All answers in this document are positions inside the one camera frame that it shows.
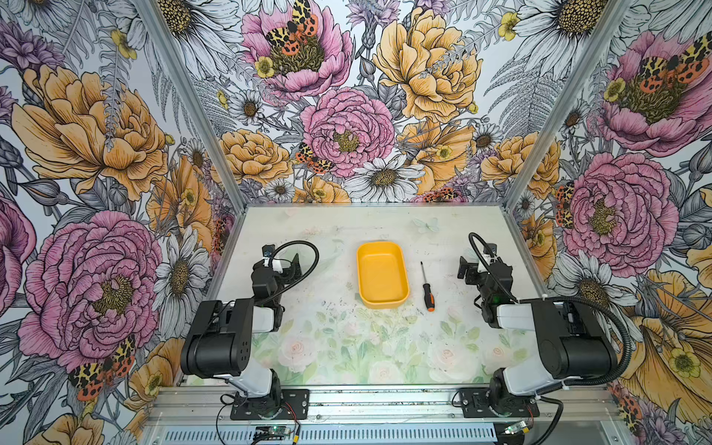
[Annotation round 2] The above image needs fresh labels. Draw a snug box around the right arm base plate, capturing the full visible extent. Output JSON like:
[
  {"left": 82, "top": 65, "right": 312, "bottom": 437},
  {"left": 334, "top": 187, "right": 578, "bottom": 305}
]
[{"left": 452, "top": 387, "right": 540, "bottom": 418}]

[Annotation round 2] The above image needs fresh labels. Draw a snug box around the right circuit board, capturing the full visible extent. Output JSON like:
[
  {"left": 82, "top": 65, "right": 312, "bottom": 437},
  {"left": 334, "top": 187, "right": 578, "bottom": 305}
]
[{"left": 502, "top": 420, "right": 530, "bottom": 435}]

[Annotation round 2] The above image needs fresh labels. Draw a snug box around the aluminium front rail frame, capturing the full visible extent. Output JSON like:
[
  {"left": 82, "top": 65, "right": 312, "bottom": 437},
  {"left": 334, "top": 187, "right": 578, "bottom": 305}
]
[{"left": 141, "top": 385, "right": 635, "bottom": 444}]

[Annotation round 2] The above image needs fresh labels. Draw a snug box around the small green circuit board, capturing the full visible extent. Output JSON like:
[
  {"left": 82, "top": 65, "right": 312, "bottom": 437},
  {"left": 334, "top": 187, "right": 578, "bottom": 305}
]
[{"left": 251, "top": 426, "right": 298, "bottom": 444}]

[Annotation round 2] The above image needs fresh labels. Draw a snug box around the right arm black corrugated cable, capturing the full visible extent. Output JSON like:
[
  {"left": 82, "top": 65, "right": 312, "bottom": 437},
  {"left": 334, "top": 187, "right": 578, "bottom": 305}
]
[{"left": 468, "top": 232, "right": 633, "bottom": 388}]

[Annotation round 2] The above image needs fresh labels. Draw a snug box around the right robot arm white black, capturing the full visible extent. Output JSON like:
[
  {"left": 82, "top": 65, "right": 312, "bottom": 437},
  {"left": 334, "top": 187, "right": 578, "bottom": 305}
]
[{"left": 457, "top": 254, "right": 632, "bottom": 416}]

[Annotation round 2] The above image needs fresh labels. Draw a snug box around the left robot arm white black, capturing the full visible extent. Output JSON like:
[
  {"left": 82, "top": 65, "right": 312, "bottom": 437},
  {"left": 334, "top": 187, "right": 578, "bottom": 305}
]
[{"left": 180, "top": 245, "right": 302, "bottom": 420}]

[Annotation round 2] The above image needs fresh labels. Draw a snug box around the yellow plastic bin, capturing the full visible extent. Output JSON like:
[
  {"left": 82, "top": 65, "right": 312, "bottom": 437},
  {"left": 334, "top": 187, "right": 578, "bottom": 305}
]
[{"left": 357, "top": 241, "right": 410, "bottom": 310}]

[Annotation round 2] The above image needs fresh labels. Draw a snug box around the screwdriver black orange handle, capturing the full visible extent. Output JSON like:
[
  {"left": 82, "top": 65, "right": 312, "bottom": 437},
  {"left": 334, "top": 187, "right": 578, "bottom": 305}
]
[{"left": 420, "top": 261, "right": 436, "bottom": 313}]

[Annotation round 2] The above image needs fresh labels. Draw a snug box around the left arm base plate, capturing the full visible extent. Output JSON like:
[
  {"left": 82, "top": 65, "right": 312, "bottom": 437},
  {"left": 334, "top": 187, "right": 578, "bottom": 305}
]
[{"left": 230, "top": 389, "right": 311, "bottom": 421}]

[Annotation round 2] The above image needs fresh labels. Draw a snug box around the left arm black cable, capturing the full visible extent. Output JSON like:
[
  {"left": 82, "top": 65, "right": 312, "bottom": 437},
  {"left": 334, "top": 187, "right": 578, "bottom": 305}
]
[{"left": 260, "top": 239, "right": 321, "bottom": 306}]

